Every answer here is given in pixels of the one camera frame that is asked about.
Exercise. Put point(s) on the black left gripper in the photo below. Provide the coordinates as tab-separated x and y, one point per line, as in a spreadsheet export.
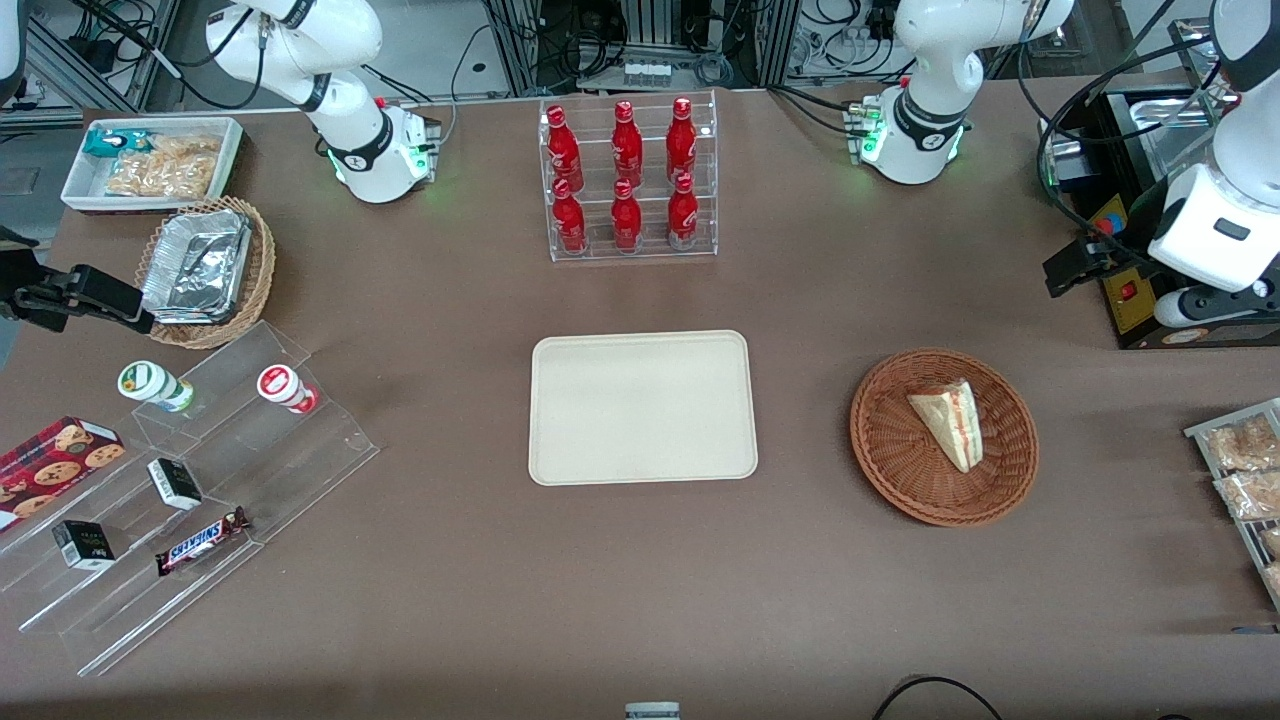
1128	232

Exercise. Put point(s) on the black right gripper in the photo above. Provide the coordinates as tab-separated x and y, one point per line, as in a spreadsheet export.
20	285

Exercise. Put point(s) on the triangular sandwich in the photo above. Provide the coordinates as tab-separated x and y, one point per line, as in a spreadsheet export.
950	420

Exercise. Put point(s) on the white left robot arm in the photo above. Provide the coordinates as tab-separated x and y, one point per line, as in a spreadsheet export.
925	60

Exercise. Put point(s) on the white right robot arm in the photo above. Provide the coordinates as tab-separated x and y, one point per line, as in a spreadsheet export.
340	100

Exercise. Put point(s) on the oval wicker basket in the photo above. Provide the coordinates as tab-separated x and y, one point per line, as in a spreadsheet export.
262	260

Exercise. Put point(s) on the grey tray of snack bags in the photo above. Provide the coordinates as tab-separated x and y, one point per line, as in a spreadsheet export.
1215	425

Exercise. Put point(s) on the round brown wicker basket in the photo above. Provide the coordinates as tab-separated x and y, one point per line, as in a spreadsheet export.
890	450

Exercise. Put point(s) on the beige rectangular tray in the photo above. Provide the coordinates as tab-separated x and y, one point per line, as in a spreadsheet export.
640	410

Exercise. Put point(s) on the black food warmer machine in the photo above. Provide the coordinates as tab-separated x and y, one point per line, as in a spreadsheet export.
1125	300

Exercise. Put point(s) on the stack of foil trays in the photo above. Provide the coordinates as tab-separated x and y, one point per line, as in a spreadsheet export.
195	265

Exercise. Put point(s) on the green lidded yogurt cup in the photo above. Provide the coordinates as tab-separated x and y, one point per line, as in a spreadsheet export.
150	383

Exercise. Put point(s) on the white rectangular bin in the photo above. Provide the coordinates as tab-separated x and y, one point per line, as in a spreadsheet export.
85	185

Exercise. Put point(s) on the clear bag of chips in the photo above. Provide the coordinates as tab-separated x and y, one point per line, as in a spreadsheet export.
170	168

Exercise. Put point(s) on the green snack packet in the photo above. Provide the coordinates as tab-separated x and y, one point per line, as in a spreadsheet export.
110	143

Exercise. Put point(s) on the red cookie box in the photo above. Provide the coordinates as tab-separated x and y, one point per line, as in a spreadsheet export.
55	465

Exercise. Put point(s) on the steel warmer pan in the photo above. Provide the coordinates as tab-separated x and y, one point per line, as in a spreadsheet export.
1170	125

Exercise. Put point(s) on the red lidded yogurt cup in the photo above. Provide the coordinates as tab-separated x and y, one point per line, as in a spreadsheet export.
280	385

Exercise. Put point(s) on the small black box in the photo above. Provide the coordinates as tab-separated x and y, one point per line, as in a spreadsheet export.
175	483
83	545

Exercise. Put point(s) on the clear acrylic stepped stand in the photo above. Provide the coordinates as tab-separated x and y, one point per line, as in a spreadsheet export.
250	470

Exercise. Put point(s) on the clear snack bag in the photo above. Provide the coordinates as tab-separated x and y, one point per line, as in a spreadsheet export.
1245	443
1250	495

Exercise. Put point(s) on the snickers chocolate bar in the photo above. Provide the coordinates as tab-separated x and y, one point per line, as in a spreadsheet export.
200	540

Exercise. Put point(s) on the red cola bottle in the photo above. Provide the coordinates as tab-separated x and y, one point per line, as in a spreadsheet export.
570	222
683	215
627	145
565	150
626	220
681	140

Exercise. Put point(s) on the grey power strip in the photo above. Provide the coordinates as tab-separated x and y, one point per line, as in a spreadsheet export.
647	74

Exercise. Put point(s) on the clear acrylic bottle rack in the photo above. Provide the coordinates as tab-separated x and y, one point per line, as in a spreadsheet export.
600	245

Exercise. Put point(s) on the grey device at table edge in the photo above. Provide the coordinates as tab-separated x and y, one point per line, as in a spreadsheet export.
652	711

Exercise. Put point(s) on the aluminium frame rack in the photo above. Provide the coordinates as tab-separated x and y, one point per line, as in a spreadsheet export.
650	25

